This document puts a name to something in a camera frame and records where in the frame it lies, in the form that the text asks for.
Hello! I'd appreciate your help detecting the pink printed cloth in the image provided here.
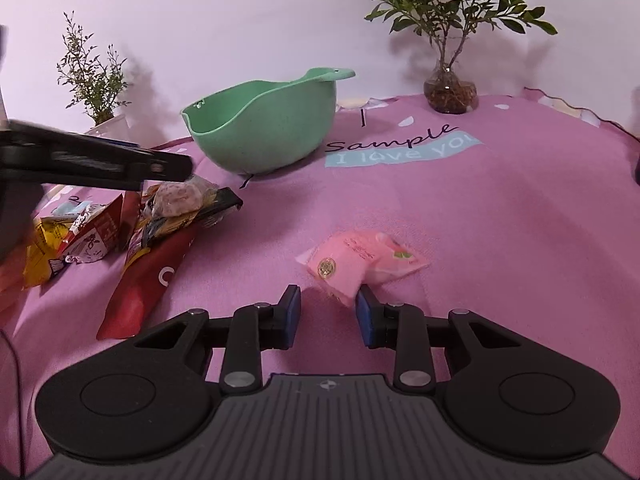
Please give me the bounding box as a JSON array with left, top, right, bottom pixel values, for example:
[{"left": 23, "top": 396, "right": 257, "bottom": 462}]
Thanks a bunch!
[{"left": 0, "top": 87, "right": 640, "bottom": 480}]

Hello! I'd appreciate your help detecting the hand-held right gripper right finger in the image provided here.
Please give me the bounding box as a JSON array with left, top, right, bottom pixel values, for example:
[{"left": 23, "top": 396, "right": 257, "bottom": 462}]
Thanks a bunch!
[{"left": 355, "top": 284, "right": 526, "bottom": 395}]

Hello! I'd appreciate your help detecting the large red snack packet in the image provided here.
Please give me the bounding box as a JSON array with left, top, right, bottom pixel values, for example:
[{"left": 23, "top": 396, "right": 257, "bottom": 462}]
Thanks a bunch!
[{"left": 96, "top": 225, "right": 201, "bottom": 342}]

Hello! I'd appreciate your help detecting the small thin-leaf plant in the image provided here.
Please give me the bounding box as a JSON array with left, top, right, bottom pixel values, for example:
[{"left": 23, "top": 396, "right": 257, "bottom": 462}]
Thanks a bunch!
[{"left": 56, "top": 10, "right": 132, "bottom": 126}]

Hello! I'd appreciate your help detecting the green plastic bowl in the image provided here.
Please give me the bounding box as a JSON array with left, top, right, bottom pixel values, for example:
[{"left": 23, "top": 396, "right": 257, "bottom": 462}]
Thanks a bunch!
[{"left": 181, "top": 66, "right": 357, "bottom": 175}]

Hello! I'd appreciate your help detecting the white printed plant pot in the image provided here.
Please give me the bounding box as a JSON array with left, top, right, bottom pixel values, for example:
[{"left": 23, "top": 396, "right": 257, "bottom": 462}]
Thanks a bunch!
[{"left": 82, "top": 112, "right": 132, "bottom": 137}]

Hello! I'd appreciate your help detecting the round glass vase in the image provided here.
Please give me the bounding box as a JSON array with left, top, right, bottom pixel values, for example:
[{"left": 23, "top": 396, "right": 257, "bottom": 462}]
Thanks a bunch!
[{"left": 424, "top": 60, "right": 480, "bottom": 114}]

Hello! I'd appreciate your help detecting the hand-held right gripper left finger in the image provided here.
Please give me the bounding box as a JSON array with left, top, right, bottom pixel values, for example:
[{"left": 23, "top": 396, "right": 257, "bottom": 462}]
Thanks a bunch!
[{"left": 132, "top": 284, "right": 302, "bottom": 395}]

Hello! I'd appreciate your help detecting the clear packet of nougat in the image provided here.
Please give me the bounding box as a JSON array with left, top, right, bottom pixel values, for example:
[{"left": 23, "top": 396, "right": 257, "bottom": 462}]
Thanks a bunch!
[{"left": 149, "top": 177, "right": 217, "bottom": 221}]

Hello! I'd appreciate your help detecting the pink snack packet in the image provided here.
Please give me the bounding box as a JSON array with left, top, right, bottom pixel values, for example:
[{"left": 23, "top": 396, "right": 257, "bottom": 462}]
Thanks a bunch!
[{"left": 295, "top": 230, "right": 432, "bottom": 309}]

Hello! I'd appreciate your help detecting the light blue packet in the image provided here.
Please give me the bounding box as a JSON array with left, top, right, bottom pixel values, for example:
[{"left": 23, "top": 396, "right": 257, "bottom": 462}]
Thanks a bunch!
[{"left": 50, "top": 199, "right": 98, "bottom": 221}]

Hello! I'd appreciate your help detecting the red white floral snack packet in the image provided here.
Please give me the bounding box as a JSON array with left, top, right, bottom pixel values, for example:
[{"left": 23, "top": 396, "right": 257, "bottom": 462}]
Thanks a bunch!
[{"left": 56, "top": 194, "right": 127, "bottom": 266}]

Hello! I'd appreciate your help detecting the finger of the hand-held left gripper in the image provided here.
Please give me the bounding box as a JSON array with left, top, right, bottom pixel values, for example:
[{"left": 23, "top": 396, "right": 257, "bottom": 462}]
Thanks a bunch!
[{"left": 50, "top": 132, "right": 194, "bottom": 193}]

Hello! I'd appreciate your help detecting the black snack packet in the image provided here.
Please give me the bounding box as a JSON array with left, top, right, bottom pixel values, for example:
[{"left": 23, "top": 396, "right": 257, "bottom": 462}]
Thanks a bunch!
[{"left": 125, "top": 186, "right": 244, "bottom": 253}]

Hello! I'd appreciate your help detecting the yellow snack packet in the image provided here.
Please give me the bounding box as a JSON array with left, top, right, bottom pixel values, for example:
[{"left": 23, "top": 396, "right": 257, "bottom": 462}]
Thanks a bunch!
[{"left": 22, "top": 215, "right": 76, "bottom": 290}]

